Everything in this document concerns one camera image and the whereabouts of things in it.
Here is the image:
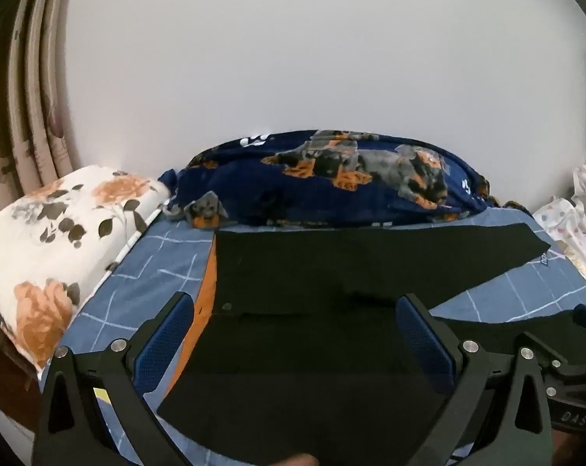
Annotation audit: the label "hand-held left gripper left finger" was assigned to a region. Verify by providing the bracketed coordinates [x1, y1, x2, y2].
[33, 292, 197, 466]

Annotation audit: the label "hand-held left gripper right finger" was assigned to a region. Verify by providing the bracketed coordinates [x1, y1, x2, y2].
[394, 293, 554, 466]

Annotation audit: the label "black pants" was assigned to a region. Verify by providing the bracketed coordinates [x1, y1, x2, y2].
[157, 223, 579, 466]

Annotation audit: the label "blue grid bedsheet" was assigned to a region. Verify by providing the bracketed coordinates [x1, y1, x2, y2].
[40, 204, 586, 466]

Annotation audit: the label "white patterned cloth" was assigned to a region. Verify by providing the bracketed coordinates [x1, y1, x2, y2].
[532, 162, 586, 312]

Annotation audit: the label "white floral pillow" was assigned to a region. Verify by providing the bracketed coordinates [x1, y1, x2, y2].
[0, 165, 171, 370]

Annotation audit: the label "navy dog print blanket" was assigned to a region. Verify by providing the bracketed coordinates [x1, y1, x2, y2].
[158, 129, 532, 230]

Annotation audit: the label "beige patterned curtain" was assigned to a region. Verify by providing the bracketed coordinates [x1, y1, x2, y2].
[0, 0, 81, 217]

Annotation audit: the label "dark wooden bed frame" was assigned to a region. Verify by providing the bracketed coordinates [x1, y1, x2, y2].
[0, 301, 45, 416]

